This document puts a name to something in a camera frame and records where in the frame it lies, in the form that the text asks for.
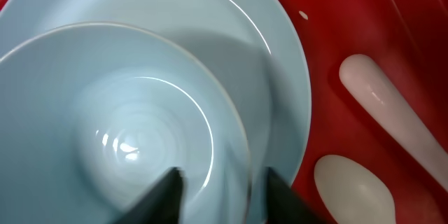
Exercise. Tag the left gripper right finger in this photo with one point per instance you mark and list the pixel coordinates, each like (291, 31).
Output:
(284, 206)

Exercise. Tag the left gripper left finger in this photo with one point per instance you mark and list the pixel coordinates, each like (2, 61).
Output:
(160, 205)

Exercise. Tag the light blue bowl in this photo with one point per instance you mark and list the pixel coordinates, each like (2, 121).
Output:
(96, 117)

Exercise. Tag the white plastic spoon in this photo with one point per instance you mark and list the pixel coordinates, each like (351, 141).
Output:
(352, 193)

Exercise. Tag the white plastic fork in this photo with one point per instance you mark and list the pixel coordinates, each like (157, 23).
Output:
(373, 90)

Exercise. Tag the light blue plate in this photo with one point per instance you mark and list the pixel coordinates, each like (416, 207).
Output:
(251, 45)

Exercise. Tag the red serving tray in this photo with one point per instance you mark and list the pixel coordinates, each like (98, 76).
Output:
(406, 38)

